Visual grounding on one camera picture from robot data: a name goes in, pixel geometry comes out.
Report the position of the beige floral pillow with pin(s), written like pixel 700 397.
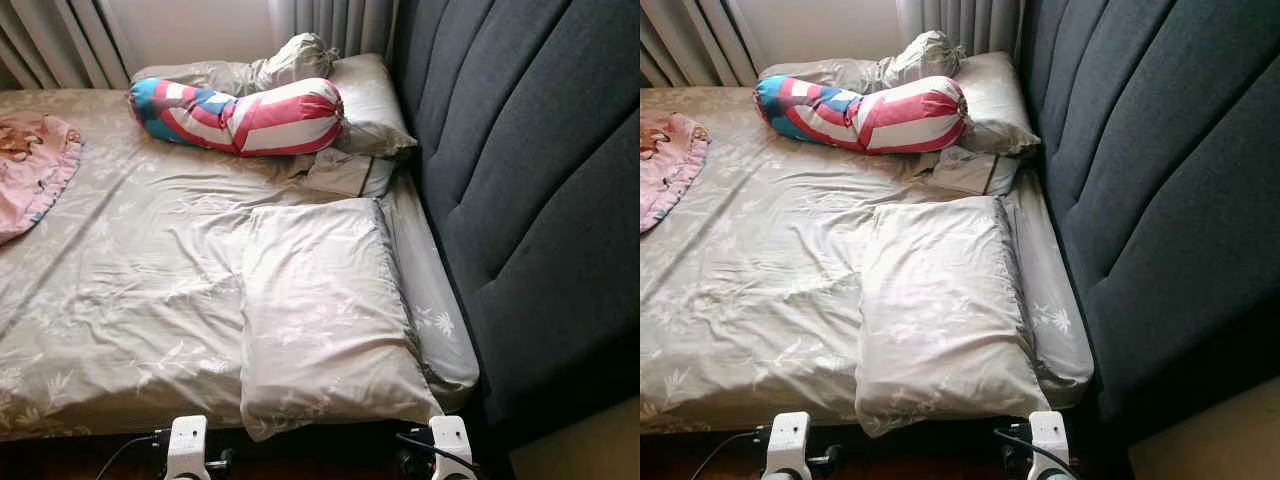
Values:
pixel 1000 105
pixel 320 320
pixel 375 110
pixel 940 320

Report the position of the beige floral sheeted mattress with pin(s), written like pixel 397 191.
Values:
pixel 780 260
pixel 150 260

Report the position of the dark grey upholstered headboard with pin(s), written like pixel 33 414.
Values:
pixel 540 200
pixel 1170 200

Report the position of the folded beige cloth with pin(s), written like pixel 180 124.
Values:
pixel 350 172
pixel 970 170

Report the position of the pink cartoon print blanket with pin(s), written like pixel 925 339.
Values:
pixel 35 170
pixel 665 165

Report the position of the red white blue striped bolster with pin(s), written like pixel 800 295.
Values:
pixel 290 120
pixel 910 118

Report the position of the beige knotted bolster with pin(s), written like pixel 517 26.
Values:
pixel 300 60
pixel 925 57

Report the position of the grey pleated curtain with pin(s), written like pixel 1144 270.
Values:
pixel 690 40
pixel 350 25
pixel 60 40
pixel 975 25

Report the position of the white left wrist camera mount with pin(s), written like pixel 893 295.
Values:
pixel 187 445
pixel 788 440

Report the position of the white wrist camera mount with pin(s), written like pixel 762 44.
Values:
pixel 1050 440
pixel 452 440
pixel 187 445
pixel 788 440

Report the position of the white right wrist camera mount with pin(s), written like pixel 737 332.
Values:
pixel 452 440
pixel 1050 440

